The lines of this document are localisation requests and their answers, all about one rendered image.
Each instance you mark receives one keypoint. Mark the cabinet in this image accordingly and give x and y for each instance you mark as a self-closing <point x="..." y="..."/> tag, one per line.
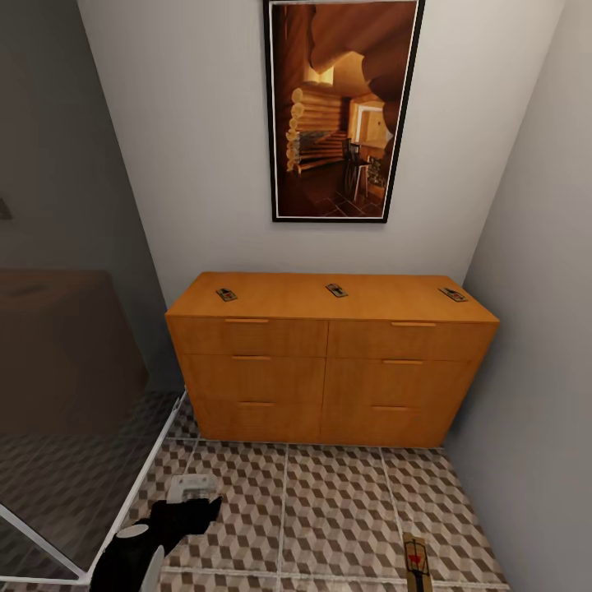
<point x="288" y="361"/>

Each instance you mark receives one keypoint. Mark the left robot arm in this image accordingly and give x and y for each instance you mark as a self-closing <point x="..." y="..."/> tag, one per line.
<point x="133" y="559"/>

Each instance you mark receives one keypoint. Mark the mousetrap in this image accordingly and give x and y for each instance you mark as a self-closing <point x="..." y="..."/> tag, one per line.
<point x="337" y="290"/>
<point x="227" y="294"/>
<point x="417" y="564"/>
<point x="454" y="295"/>

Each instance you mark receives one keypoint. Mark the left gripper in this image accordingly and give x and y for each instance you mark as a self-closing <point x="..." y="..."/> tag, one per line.
<point x="191" y="517"/>

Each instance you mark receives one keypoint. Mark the picture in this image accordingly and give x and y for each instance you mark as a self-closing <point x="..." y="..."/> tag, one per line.
<point x="338" y="74"/>

